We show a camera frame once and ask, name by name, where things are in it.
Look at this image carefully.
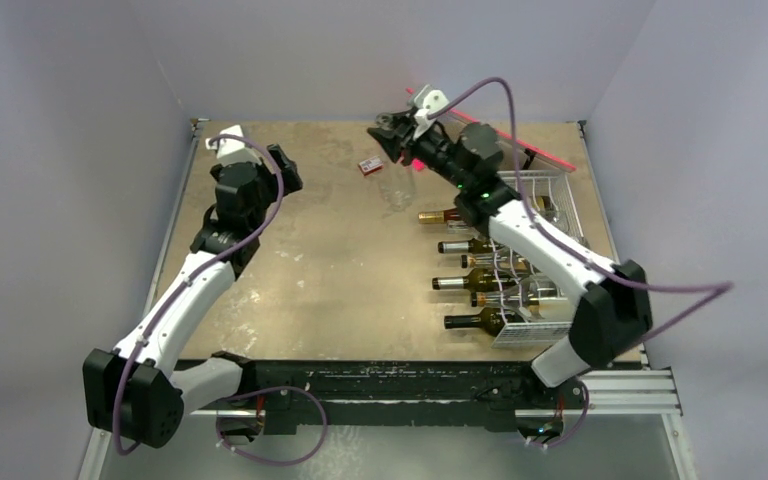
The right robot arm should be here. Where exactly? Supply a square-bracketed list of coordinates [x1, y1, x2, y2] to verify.
[367, 112, 652, 407]

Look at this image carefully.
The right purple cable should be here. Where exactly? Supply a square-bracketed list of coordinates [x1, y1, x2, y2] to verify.
[426, 76, 734, 342]

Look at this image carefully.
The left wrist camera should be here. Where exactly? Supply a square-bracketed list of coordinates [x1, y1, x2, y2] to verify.
[205, 124, 250, 166]

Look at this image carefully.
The pink framed mirror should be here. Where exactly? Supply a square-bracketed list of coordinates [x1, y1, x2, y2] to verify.
[437, 108, 576, 173]

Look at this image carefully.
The dark green wine bottle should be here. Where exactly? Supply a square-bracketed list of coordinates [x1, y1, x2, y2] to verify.
[443, 307, 525, 337]

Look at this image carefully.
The black table front frame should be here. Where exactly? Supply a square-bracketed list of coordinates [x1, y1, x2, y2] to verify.
[201, 357, 585, 435]

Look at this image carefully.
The white wire wine rack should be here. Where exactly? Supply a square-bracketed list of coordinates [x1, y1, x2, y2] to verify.
[486, 171, 611, 349]

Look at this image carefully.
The gold foil wine bottle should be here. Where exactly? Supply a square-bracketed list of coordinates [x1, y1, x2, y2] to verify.
[417, 196, 555, 225]

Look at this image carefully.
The dark bottle silver cap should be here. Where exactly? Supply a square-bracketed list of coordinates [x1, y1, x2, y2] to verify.
[437, 238, 509, 254]

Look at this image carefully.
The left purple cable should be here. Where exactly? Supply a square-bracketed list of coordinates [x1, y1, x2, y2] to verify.
[110, 134, 286, 458]

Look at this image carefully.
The small red box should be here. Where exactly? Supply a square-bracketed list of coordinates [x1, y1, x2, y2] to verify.
[358, 156, 385, 177]

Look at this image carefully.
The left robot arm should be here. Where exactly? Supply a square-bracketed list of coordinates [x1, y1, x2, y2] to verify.
[82, 136, 303, 448]

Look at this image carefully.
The clear bottle black cap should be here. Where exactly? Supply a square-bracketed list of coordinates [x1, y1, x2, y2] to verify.
[460, 251, 537, 275]

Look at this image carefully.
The purple cable loop under table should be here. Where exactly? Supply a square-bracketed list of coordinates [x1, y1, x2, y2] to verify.
[214, 386, 332, 469]

